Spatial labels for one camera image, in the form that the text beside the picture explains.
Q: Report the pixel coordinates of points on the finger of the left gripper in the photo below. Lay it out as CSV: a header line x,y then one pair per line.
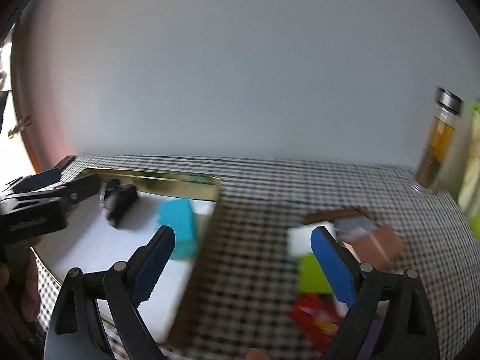
x,y
78,190
34,182

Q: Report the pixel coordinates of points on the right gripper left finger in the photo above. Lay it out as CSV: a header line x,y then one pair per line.
x,y
76,328

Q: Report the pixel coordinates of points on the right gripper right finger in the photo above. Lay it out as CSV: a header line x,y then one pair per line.
x,y
408,330

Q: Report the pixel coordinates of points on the black sequin pouch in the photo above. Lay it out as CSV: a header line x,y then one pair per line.
x,y
116,199

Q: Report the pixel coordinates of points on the purple toy brick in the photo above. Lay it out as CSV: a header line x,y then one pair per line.
x,y
371,338

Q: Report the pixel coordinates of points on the brown metal card case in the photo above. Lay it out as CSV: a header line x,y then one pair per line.
x,y
380,248

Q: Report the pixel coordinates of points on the red toy brick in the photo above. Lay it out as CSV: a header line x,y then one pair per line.
x,y
318,320

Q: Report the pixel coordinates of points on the turquoise toy brick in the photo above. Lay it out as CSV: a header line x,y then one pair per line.
x,y
178,214

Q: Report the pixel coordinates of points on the white glitter-top box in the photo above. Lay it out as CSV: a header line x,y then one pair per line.
x,y
353,228

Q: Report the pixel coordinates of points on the clear plastic box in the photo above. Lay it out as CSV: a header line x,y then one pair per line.
x,y
299,238

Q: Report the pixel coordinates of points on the green toy brick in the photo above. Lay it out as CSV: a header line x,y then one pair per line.
x,y
311,278

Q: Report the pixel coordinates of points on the person's left hand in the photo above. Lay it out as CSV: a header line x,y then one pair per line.
x,y
20,273

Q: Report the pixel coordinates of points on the person's right hand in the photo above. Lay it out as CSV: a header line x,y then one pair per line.
x,y
255,354

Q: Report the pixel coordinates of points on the wooden door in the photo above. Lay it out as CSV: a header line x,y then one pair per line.
x,y
17,155

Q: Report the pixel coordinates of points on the green cartoon cloth bag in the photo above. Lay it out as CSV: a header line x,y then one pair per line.
x,y
460,174

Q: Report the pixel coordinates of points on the checkered tablecloth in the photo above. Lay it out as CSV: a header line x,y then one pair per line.
x,y
238,294

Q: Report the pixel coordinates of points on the glass tea bottle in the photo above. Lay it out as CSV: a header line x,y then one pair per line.
x,y
441,134

